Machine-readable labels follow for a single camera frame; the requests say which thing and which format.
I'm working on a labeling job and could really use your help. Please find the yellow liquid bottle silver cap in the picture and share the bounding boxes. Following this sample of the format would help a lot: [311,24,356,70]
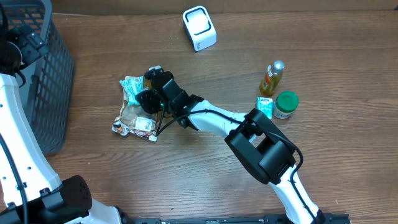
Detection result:
[259,60,285,97]

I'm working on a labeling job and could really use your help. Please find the grey plastic mesh basket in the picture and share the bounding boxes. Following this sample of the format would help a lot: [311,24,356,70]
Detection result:
[1,0,75,154]

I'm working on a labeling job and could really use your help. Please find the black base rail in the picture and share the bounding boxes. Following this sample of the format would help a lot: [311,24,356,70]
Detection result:
[124,213,352,224]

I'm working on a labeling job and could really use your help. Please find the green lid white jar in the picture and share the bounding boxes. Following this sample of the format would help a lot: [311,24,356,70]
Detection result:
[273,91,299,119]

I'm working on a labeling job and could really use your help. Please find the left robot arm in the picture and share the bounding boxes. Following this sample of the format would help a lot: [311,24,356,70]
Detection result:
[1,11,132,224]

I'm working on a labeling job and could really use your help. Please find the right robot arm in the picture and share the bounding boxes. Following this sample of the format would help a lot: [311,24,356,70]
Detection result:
[137,66,325,223]

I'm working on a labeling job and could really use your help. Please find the teal snack packet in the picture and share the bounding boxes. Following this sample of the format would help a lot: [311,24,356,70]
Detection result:
[119,76,145,106]

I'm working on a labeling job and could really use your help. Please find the white barcode scanner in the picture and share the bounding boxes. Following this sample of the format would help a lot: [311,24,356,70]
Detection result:
[182,6,217,52]

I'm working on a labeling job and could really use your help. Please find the brown snack bag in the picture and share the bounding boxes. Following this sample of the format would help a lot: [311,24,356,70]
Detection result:
[111,83,158,142]

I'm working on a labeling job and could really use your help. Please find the teal tissue pack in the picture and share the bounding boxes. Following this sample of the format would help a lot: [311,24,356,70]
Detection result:
[256,96,273,119]

